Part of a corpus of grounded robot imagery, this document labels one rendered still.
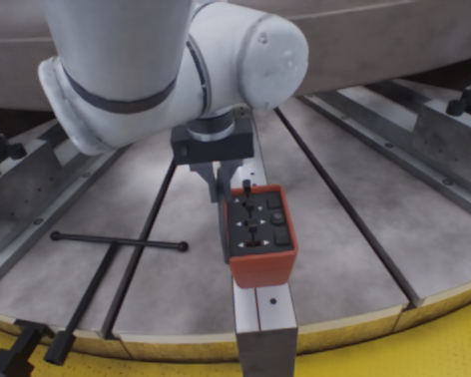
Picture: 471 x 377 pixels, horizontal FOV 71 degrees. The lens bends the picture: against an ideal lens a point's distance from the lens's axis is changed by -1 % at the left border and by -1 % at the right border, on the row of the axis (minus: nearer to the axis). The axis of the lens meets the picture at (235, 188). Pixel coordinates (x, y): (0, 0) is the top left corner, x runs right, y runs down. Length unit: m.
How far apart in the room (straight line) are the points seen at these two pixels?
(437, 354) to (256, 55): 1.48
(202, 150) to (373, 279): 0.97
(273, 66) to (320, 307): 1.03
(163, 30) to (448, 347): 1.60
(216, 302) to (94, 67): 1.11
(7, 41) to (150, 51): 1.22
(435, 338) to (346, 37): 1.22
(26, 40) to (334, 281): 1.35
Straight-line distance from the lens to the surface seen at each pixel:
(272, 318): 0.80
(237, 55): 0.32
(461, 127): 1.58
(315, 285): 1.30
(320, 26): 1.18
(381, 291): 1.33
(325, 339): 1.44
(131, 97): 0.25
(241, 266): 0.63
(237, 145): 0.53
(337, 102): 2.20
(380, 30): 1.29
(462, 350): 1.69
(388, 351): 1.58
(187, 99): 0.31
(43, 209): 1.82
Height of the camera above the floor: 1.40
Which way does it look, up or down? 41 degrees down
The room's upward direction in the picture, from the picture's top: 6 degrees counter-clockwise
